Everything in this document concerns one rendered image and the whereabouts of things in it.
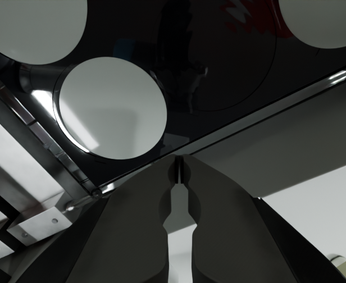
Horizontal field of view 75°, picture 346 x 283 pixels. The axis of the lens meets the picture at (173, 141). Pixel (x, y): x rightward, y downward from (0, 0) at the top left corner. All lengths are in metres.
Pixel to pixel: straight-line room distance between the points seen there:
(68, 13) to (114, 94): 0.07
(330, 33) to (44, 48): 0.23
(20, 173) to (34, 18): 0.18
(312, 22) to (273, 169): 0.12
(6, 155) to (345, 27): 0.35
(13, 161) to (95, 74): 0.16
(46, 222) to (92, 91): 0.17
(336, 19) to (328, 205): 0.14
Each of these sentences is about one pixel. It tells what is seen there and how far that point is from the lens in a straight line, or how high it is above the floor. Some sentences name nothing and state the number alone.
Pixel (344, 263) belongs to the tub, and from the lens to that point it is 0.26.
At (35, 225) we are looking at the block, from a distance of 0.33.
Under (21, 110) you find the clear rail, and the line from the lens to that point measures 0.26.
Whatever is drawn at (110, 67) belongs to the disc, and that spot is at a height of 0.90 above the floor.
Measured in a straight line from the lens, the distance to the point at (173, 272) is 0.24.
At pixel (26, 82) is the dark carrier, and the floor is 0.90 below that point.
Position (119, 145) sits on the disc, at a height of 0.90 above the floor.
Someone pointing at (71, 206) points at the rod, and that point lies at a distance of 0.30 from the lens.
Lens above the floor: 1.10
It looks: 63 degrees down
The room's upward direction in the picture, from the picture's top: 177 degrees counter-clockwise
